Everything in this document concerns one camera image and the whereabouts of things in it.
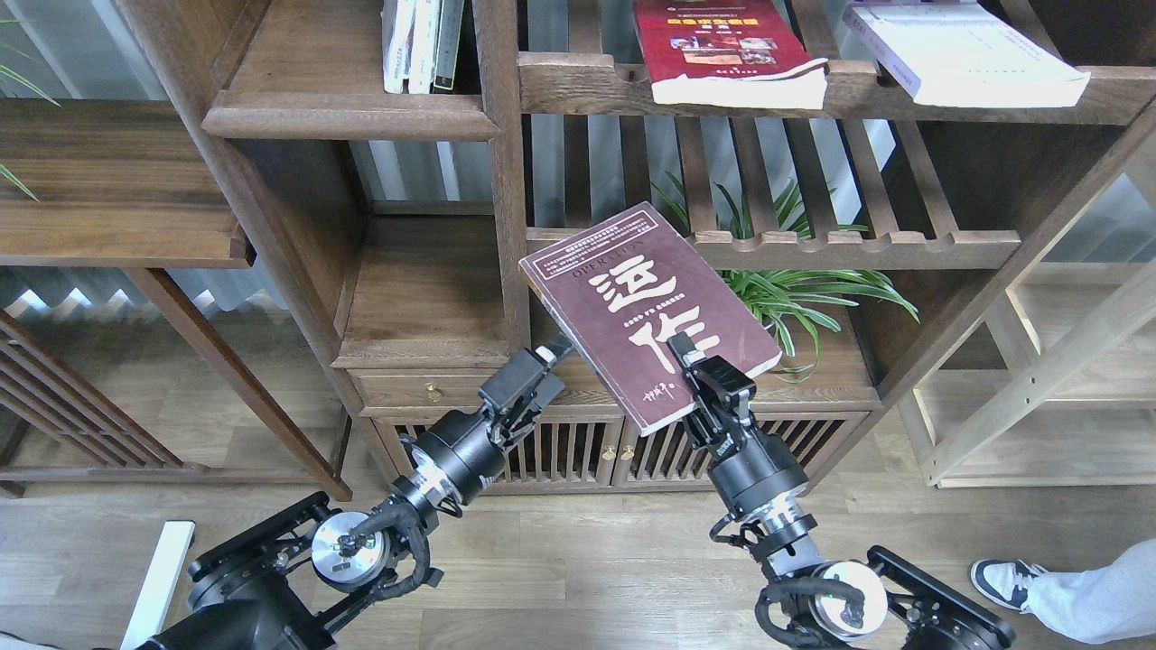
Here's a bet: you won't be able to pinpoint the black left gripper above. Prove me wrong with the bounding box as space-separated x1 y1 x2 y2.
397 333 575 507

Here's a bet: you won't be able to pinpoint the brass drawer knob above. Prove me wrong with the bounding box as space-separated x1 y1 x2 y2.
425 383 444 402

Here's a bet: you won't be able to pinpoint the blue white sneaker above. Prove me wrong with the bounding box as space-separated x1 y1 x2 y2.
969 559 1048 613

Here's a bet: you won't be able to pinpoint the green leaf at left edge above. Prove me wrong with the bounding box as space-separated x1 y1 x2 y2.
1 40 61 202

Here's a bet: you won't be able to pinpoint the dark green upright book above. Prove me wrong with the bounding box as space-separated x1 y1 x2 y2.
431 0 465 93

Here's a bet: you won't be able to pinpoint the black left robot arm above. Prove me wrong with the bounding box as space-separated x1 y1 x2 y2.
142 337 573 649

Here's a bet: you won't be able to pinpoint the light wooden shelf frame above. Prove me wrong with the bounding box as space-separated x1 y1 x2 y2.
899 143 1155 488

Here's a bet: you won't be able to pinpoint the white lavender paperback book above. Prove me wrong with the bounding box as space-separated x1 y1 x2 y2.
843 1 1091 108

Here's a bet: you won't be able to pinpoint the white upright book middle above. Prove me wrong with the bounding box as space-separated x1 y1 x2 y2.
407 0 442 95

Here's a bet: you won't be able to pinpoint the maroon book Chinese characters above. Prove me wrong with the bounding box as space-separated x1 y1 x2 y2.
519 202 783 435

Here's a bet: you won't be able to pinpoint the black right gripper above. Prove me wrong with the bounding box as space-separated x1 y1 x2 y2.
667 332 806 520

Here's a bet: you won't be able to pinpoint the white upright book left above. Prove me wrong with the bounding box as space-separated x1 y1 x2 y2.
380 0 416 94

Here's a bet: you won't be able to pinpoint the white floor stand leg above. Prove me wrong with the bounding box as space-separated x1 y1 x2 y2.
120 520 195 649

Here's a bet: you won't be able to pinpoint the dark wooden bookshelf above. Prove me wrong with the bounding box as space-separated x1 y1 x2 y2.
117 1 1153 482

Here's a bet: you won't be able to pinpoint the red paperback book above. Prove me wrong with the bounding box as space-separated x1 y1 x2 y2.
633 1 827 110

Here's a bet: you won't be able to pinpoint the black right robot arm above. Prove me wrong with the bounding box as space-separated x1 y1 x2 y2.
669 333 1016 649

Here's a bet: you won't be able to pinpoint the white upright book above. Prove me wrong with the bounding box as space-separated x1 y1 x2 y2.
380 0 416 94
407 0 442 95

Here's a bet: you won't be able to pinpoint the green spider plant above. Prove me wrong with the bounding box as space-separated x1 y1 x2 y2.
651 172 919 384

